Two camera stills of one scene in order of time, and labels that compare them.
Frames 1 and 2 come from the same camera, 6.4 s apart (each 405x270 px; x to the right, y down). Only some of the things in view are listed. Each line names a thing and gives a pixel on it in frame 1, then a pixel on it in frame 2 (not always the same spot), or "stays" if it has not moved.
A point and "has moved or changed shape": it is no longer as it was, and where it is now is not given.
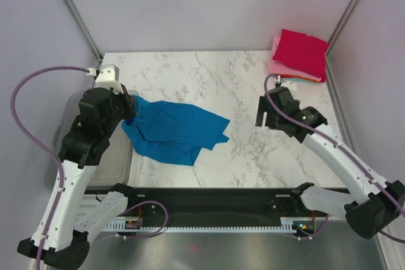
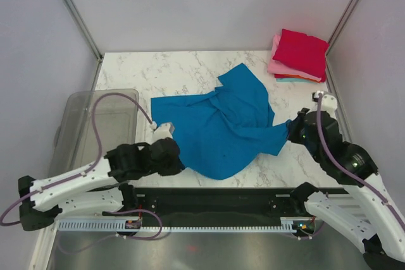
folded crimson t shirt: [307, 53] stays
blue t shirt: [174, 131] has moved or changed shape
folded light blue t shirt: [300, 80] stays
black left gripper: [129, 98] -> [176, 167]
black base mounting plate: [210, 207] stays
